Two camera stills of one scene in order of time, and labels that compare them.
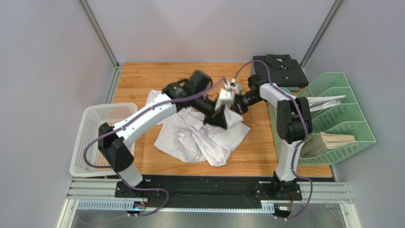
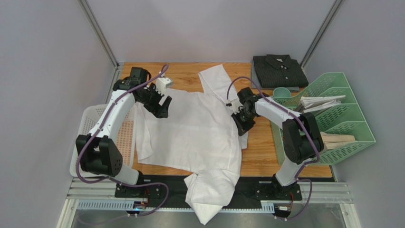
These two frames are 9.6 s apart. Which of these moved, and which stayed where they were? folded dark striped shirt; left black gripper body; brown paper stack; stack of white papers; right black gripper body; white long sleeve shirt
Moved: white long sleeve shirt; right black gripper body; left black gripper body
Stayed: brown paper stack; stack of white papers; folded dark striped shirt
